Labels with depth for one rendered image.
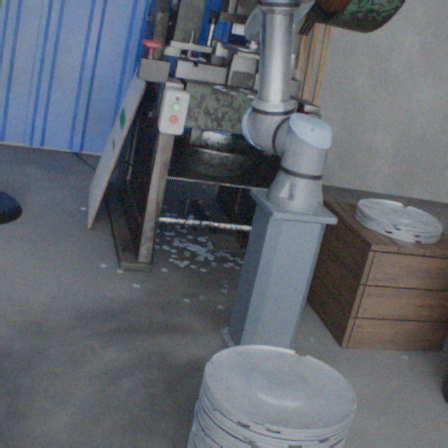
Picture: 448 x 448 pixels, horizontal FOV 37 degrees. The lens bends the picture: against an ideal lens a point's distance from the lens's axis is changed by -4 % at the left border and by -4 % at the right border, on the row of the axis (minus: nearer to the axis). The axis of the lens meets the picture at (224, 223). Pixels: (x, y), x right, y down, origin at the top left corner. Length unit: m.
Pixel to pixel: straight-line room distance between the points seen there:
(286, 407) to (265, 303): 0.65
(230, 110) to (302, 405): 1.30
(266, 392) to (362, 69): 2.94
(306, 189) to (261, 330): 0.40
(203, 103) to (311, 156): 0.63
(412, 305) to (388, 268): 0.17
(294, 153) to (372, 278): 0.50
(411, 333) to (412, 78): 2.20
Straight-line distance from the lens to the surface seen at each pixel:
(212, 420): 1.26
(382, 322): 2.17
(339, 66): 3.94
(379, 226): 2.16
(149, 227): 2.33
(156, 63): 2.24
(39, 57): 3.60
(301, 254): 1.84
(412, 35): 4.12
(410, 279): 2.15
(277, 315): 1.89
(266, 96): 1.85
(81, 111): 3.63
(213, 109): 2.32
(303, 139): 1.77
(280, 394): 1.27
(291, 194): 1.79
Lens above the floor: 0.95
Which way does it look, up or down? 18 degrees down
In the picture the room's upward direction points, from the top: 12 degrees clockwise
